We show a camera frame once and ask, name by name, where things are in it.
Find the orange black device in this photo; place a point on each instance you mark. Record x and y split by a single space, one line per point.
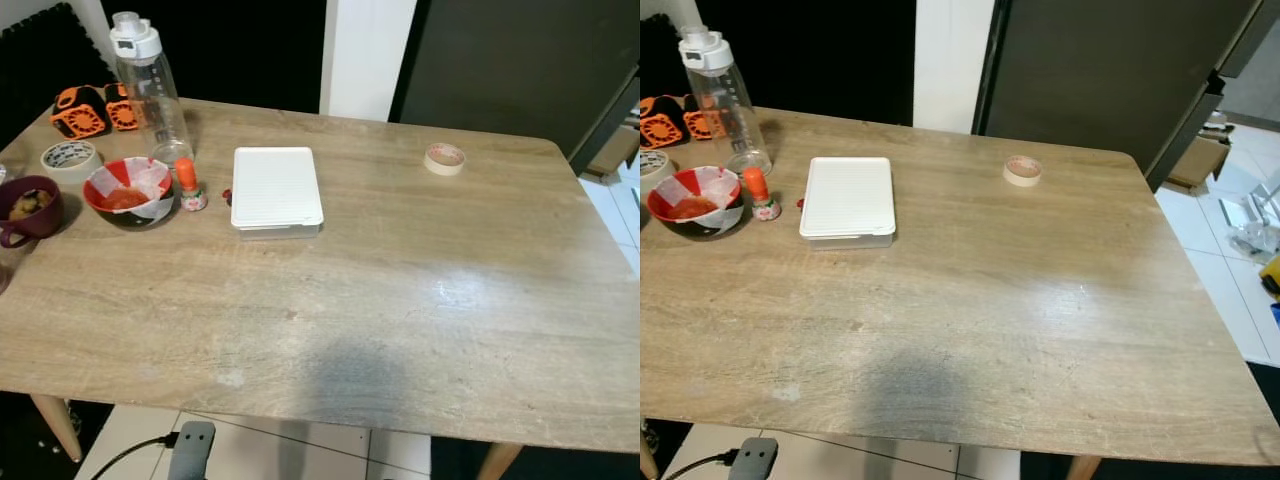
660 125
80 115
124 110
703 120

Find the small orange cap bottle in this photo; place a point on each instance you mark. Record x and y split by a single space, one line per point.
187 180
758 190

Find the maroon mug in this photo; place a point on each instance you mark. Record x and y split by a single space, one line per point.
40 220

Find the printed white tape roll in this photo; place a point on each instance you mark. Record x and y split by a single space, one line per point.
52 165
652 178

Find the brown cardboard box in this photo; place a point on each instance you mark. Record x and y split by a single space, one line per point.
1198 160
612 155

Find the dark fridge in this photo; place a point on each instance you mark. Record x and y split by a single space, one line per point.
1100 70
510 60

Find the red white patterned bowl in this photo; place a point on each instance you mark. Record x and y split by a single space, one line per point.
690 210
125 200

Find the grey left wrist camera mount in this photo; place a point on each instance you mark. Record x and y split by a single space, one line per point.
192 450
754 460

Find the beige masking tape roll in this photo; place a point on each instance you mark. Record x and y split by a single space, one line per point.
1010 176
430 165

